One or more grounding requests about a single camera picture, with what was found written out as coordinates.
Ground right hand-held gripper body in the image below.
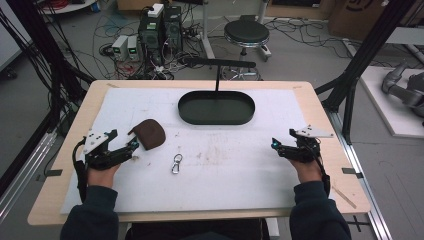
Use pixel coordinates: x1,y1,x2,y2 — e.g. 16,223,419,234
279,124,335,165

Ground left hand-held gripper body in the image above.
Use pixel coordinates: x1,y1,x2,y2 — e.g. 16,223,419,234
82,129,135,172

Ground brown pouch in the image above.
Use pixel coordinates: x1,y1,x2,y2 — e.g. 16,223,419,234
127,118,167,151

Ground person's left hand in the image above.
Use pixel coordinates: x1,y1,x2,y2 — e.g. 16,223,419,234
87,163,121,190

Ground person's right hand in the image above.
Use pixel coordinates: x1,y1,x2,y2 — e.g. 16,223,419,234
288,159,324,184

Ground metal key clip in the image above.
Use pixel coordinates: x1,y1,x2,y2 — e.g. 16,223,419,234
171,153,184,175

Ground dark tape strip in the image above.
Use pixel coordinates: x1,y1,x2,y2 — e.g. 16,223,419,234
341,167,365,180
35,168,64,183

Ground thin wooden stick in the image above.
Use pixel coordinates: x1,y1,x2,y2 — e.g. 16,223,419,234
331,185,358,210

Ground wooden table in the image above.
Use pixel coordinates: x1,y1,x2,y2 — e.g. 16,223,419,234
27,79,372,227

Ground white table mat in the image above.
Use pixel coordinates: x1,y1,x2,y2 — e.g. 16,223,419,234
60,86,336,215

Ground black oval tray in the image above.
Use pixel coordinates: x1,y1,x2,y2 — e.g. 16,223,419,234
177,89,257,126

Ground grey power supply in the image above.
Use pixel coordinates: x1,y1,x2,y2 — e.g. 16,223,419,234
111,34,130,62
126,35,141,62

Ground white platform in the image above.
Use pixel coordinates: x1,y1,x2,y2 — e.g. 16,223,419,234
359,65,424,140

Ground black T-shaped stand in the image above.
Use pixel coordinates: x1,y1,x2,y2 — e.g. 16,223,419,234
184,56,257,93

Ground black computer tower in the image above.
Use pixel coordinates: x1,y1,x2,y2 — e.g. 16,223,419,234
162,5,184,55
137,13,165,66

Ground black round stool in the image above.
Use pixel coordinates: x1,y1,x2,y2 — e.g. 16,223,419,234
221,18,272,81

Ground white box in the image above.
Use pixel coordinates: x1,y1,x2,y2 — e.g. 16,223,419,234
147,2,165,19

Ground cardboard box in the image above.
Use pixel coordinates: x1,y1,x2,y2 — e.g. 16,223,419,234
327,0,389,42

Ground white table leg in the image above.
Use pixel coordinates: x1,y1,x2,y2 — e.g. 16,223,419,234
199,0,217,60

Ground white round table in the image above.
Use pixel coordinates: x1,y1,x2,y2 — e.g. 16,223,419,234
35,0,98,16

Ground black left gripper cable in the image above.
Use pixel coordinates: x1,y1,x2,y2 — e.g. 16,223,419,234
72,137,90,203

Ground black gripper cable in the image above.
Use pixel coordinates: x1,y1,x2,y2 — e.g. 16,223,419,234
72,137,90,203
312,144,332,198

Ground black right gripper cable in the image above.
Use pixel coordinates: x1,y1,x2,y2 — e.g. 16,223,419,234
312,144,332,198

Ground aluminium rail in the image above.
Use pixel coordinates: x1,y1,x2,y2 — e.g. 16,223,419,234
327,109,394,240
0,129,58,223

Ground tangle of floor cables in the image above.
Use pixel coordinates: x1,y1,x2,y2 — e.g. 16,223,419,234
269,16,354,59

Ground black frame beam with cables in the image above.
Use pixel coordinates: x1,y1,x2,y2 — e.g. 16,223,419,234
0,0,96,136

